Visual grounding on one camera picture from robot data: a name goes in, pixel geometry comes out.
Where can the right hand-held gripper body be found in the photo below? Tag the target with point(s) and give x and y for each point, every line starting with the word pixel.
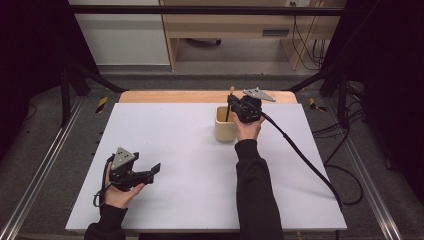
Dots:
pixel 250 108

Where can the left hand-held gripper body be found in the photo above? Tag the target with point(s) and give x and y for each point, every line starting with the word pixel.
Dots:
pixel 123 166

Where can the aluminium floor rail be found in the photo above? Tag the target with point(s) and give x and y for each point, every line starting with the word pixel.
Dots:
pixel 40 173
pixel 366 186

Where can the white table board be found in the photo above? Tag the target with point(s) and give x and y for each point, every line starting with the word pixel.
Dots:
pixel 190 166

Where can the black frame crossbar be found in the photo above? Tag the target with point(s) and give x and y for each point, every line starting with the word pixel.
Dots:
pixel 200 10

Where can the person's left hand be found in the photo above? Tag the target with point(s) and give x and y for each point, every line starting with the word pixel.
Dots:
pixel 118 196

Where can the black metal stand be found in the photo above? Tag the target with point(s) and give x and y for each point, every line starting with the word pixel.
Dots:
pixel 65 96
pixel 343 96

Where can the black curtain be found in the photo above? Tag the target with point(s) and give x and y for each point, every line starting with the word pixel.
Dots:
pixel 30 66
pixel 393 83

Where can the cream chopstick holder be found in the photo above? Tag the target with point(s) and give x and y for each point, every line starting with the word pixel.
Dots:
pixel 225 131

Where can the wooden desk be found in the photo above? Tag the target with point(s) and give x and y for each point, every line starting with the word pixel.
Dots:
pixel 233 25

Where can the white cabinet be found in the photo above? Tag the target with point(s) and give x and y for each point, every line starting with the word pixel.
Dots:
pixel 123 36

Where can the yellow black tape marker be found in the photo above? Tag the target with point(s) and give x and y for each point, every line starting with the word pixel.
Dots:
pixel 315 105
pixel 102 104

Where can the person's right hand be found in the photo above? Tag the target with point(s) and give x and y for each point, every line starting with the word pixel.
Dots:
pixel 246 130

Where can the wooden table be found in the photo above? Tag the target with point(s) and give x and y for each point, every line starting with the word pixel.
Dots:
pixel 186 96

